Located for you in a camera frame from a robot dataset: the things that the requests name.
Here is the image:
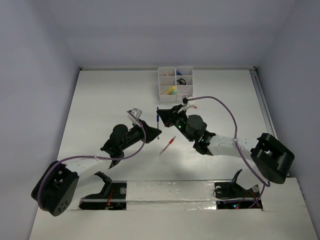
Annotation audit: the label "red gel pen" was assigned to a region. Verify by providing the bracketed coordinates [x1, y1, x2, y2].
[159, 136, 176, 156]

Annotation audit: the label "black handled scissors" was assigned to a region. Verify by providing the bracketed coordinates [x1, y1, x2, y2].
[176, 78, 187, 86]

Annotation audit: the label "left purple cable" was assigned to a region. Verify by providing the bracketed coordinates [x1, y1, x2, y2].
[37, 111, 147, 211]

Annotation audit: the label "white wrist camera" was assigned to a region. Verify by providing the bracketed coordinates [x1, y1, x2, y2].
[178, 95, 198, 113]
[127, 108, 142, 126]

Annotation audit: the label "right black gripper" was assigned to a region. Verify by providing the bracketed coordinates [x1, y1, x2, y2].
[156, 104, 195, 142]

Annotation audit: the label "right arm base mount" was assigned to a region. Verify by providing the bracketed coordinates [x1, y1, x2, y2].
[212, 169, 263, 210]

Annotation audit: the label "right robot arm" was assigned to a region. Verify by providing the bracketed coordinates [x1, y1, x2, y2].
[156, 104, 295, 196]

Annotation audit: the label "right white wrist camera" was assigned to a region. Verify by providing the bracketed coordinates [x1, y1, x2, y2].
[178, 95, 198, 113]

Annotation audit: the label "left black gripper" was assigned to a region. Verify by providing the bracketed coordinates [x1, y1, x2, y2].
[119, 118, 160, 151]

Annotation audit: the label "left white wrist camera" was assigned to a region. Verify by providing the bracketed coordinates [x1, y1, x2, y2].
[127, 108, 142, 126]

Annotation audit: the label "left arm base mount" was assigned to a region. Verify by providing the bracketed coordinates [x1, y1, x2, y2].
[78, 171, 127, 211]

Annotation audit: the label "blue gel pen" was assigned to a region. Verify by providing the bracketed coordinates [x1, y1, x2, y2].
[156, 106, 160, 140]

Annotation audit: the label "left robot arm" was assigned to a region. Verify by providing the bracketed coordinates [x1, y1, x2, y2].
[31, 119, 162, 217]

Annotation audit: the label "left white compartment organizer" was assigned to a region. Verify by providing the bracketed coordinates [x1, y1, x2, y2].
[157, 66, 176, 103]

